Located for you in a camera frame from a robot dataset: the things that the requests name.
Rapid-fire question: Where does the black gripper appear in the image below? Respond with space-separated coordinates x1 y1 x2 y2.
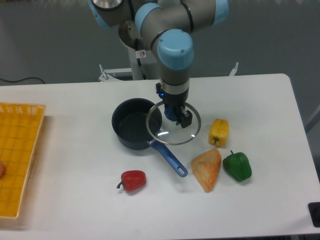
155 82 193 128

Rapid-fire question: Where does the glass lid blue knob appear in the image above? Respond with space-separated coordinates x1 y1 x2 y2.
145 102 202 145

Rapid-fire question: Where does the dark saucepan blue handle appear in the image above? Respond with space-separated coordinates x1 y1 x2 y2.
111 98 188 177

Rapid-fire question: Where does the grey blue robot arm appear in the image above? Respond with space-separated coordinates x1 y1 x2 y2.
88 0 229 128

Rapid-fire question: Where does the yellow bell pepper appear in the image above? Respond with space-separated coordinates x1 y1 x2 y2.
208 118 229 148

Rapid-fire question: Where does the triangular bread pastry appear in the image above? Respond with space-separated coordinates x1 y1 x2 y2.
191 149 222 193

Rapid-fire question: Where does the green bell pepper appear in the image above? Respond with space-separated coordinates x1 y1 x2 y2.
222 150 252 182

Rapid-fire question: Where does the red bell pepper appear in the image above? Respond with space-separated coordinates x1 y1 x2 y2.
116 170 147 192

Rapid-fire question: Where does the black device at table edge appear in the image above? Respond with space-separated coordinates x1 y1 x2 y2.
308 202 320 228

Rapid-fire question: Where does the yellow woven basket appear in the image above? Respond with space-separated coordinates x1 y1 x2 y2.
0 102 46 219

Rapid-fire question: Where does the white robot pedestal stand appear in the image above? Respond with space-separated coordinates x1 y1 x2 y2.
98 19 240 83

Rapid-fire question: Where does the black floor cable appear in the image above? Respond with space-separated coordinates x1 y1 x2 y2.
0 77 46 84

